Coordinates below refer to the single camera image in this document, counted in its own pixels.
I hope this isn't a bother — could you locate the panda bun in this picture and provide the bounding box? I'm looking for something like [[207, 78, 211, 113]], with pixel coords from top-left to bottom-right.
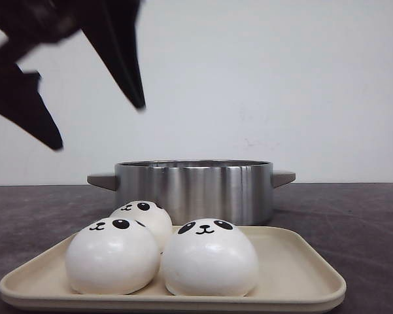
[[65, 217, 161, 294], [160, 218, 260, 296], [110, 200, 173, 252]]

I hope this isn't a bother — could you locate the beige rectangular plastic tray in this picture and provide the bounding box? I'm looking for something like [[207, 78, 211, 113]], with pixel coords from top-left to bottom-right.
[[0, 226, 347, 313]]

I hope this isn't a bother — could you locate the stainless steel steamer pot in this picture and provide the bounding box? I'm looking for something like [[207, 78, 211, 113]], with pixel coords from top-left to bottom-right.
[[87, 160, 296, 226]]

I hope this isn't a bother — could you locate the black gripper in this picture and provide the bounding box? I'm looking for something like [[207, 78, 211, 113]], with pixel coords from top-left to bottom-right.
[[0, 0, 146, 150]]

